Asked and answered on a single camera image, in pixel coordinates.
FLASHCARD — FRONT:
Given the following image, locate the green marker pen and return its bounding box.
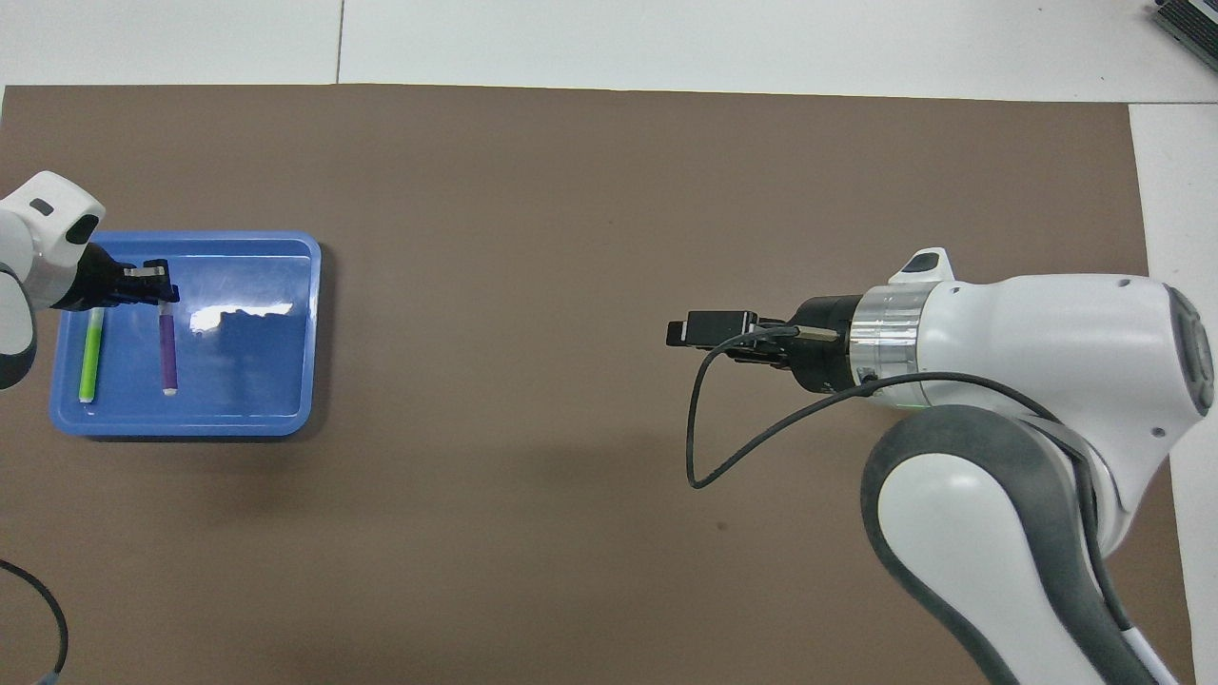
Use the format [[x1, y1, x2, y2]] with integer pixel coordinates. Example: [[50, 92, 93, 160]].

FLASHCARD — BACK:
[[78, 306, 106, 404]]

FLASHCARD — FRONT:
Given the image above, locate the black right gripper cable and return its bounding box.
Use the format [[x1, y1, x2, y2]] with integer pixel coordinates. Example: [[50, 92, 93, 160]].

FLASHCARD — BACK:
[[686, 323, 1167, 685]]

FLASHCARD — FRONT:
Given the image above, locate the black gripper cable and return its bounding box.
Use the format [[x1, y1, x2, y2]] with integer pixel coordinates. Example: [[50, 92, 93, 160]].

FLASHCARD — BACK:
[[686, 323, 1167, 685], [0, 559, 70, 685]]

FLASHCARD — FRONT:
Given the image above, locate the blue plastic tray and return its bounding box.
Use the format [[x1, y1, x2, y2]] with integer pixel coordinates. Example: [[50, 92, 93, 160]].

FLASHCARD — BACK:
[[49, 230, 323, 438]]

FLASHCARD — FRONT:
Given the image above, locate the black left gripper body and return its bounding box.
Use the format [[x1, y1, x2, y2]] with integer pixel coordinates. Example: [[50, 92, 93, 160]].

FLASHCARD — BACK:
[[49, 243, 134, 313]]

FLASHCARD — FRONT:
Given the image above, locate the grey ribbed device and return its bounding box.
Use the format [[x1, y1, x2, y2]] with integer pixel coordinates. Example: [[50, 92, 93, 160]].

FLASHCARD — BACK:
[[1149, 0, 1218, 60]]

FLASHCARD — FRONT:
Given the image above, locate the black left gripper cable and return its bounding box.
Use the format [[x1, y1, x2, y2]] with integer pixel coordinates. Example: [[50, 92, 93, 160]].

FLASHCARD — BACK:
[[0, 559, 70, 685]]

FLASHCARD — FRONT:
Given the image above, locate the brown table mat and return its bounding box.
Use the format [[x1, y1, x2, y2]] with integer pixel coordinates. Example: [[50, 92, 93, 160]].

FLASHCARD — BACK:
[[0, 84, 1198, 685]]

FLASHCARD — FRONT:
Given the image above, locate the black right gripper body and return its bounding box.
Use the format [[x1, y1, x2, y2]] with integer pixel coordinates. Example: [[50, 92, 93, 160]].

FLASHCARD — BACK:
[[782, 295, 862, 394]]

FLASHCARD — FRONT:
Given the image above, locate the purple marker pen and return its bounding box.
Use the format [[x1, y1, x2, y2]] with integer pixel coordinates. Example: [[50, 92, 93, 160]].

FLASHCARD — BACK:
[[158, 301, 181, 397]]

